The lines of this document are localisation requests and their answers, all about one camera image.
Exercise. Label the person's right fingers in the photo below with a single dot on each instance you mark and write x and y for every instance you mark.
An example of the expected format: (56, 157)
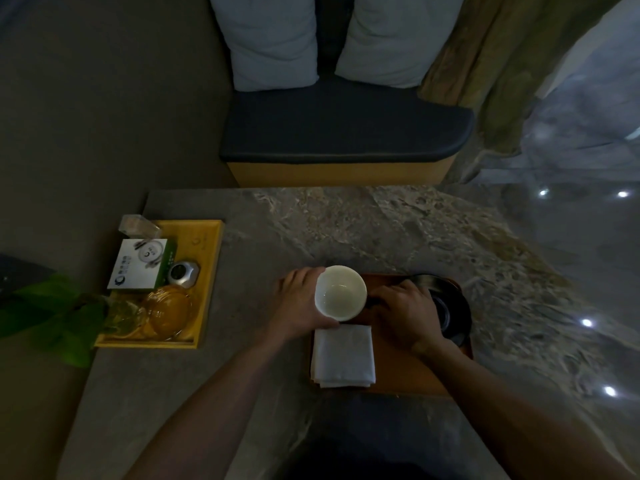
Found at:
(387, 300)

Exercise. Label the person's left forearm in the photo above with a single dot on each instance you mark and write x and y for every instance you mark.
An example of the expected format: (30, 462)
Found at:
(210, 409)

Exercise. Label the black round dish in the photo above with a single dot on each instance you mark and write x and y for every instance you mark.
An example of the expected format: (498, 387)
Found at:
(452, 309)

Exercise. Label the yellow wooden tray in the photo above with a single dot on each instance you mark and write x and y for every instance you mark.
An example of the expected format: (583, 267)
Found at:
(205, 274)

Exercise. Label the amber glass teapot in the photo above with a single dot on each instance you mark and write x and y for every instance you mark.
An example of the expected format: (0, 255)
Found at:
(167, 310)

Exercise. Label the dark blue seat cushion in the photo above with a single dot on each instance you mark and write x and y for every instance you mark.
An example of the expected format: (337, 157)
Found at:
(345, 122)

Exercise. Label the clear plastic box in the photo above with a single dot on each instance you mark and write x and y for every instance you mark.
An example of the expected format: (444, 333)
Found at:
(140, 227)

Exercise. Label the clear glass vase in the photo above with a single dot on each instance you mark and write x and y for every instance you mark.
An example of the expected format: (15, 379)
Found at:
(120, 314)

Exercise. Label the person's right forearm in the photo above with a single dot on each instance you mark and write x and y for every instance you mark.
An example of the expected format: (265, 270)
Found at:
(505, 419)

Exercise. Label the brown wooden serving tray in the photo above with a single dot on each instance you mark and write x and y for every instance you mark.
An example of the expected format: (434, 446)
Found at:
(400, 367)

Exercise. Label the white and green box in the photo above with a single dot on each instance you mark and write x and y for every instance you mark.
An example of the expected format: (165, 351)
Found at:
(137, 267)

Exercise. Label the white folded napkin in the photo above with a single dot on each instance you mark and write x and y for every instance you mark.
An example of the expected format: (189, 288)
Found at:
(343, 355)

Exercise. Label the silver round metal canister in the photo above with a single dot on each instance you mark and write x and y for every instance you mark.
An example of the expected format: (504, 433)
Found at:
(183, 274)

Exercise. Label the person's left hand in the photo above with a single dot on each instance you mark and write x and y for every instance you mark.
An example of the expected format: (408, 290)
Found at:
(292, 309)

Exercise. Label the olive brown curtain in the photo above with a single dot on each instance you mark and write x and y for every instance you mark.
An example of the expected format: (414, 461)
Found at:
(505, 64)

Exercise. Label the grey pillow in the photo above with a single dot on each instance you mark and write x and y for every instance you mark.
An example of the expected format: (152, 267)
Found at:
(272, 39)
(400, 37)

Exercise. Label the person's left thumb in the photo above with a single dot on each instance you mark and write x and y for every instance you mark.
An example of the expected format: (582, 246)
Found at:
(325, 324)

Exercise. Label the person's right hand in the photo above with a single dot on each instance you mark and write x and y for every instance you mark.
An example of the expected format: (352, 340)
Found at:
(407, 314)

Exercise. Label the green leafy plant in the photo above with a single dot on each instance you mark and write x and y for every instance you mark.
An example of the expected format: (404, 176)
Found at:
(55, 314)

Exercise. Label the white ceramic cup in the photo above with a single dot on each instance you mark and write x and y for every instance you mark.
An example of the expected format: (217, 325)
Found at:
(341, 293)

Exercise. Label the yellow wooden bench base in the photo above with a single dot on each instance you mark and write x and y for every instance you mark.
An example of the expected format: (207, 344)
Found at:
(340, 173)

